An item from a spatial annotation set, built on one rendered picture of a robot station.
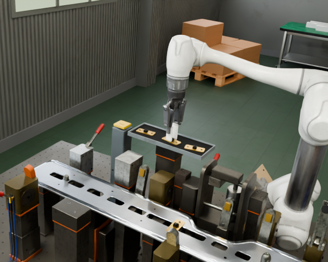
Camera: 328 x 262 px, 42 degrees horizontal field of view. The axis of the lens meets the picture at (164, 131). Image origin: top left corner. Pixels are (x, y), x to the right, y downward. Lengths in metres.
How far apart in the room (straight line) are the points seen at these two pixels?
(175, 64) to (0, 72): 2.58
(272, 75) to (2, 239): 1.34
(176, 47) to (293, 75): 0.45
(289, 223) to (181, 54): 0.82
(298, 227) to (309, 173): 0.29
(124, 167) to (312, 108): 0.78
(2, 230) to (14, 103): 2.31
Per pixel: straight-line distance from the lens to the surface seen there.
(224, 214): 1.64
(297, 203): 1.83
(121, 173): 1.80
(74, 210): 1.61
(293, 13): 8.71
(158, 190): 1.73
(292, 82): 1.66
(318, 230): 1.57
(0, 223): 2.15
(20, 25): 4.15
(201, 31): 6.58
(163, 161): 1.89
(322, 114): 1.48
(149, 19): 5.89
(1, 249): 2.00
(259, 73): 1.68
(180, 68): 1.69
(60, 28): 4.58
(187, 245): 1.53
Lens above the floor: 1.96
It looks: 24 degrees down
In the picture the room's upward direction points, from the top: 5 degrees clockwise
